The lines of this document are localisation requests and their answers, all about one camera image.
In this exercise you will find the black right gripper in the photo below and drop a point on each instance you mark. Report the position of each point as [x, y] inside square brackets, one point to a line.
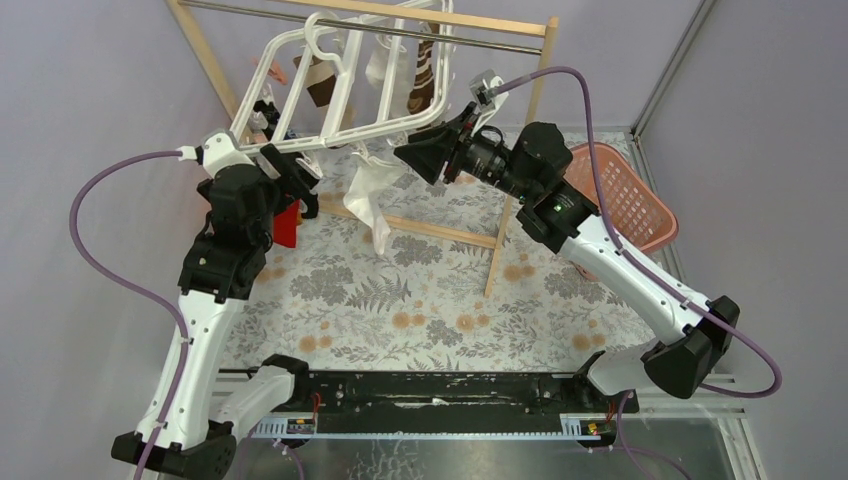
[428, 151]

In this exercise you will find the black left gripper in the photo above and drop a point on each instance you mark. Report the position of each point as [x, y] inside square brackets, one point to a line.
[288, 185]

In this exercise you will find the white plastic clip hanger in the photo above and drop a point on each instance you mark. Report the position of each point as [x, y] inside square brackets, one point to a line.
[337, 44]

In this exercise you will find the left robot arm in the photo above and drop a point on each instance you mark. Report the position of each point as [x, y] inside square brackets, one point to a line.
[181, 434]

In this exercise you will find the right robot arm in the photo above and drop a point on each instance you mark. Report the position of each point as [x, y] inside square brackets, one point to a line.
[555, 214]

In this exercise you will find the red sock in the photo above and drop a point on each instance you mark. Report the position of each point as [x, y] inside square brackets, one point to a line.
[285, 225]

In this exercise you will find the brown white striped sock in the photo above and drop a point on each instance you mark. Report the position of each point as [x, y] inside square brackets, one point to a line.
[423, 91]

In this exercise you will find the black blue sock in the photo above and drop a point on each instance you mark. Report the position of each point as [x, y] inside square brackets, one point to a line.
[266, 117]

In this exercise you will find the brown cream striped sock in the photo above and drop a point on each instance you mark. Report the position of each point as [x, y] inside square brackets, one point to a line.
[320, 81]

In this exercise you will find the pink sock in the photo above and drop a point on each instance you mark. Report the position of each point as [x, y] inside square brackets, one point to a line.
[273, 72]

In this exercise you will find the floral table mat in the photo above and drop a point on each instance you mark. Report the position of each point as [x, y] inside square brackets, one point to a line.
[427, 303]

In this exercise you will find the pink laundry basket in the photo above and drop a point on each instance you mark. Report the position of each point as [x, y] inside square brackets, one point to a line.
[636, 212]

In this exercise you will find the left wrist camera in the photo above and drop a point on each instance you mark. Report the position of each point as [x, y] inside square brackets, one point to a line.
[221, 150]

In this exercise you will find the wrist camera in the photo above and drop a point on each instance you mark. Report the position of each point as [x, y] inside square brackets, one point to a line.
[221, 150]
[484, 91]

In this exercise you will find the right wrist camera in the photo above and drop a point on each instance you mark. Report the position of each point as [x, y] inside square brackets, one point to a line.
[484, 91]

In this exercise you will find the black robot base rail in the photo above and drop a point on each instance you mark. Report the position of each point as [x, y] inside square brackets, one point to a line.
[445, 405]

